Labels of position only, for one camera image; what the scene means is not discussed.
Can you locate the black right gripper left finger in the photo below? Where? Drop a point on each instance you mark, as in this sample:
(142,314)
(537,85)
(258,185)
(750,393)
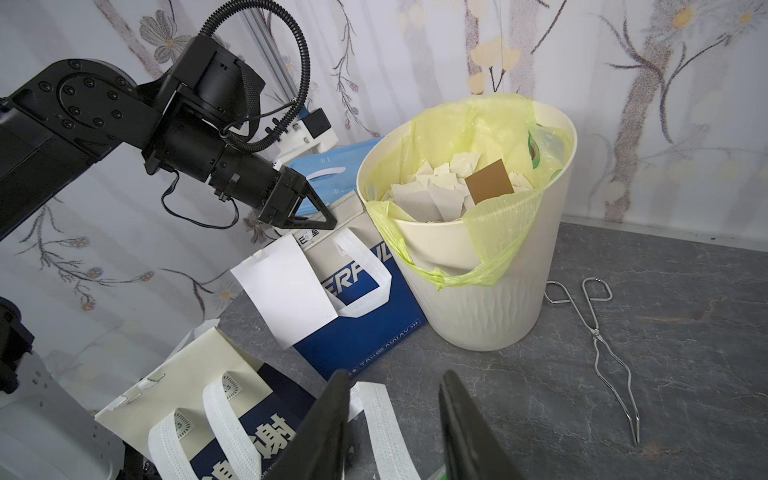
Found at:
(320,446)

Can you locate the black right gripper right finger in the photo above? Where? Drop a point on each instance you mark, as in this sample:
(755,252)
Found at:
(470,449)

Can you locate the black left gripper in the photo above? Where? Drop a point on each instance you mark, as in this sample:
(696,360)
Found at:
(285,198)

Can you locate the navy takeout bag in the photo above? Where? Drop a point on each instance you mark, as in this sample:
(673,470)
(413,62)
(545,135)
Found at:
(375,307)

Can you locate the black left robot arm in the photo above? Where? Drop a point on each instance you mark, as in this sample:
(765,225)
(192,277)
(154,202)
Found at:
(201,118)

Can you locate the white box with blue lid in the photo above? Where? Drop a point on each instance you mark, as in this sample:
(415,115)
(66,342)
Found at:
(333,174)

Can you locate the white round trash bin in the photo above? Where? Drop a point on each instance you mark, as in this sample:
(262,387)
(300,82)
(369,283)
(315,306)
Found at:
(486,318)

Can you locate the brown cardboard piece in bin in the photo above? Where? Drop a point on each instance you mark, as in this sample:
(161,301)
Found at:
(490,182)

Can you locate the yellow-green bin liner bag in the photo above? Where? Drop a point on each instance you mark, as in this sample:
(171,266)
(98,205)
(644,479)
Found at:
(456,191)

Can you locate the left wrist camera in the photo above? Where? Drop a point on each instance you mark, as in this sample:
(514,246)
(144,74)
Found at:
(313,131)

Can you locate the navy bag with white handles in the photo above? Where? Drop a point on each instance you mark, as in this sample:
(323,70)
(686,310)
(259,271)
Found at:
(212,411)

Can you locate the metal wire tongs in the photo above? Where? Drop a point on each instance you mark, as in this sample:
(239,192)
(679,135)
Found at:
(596,290)

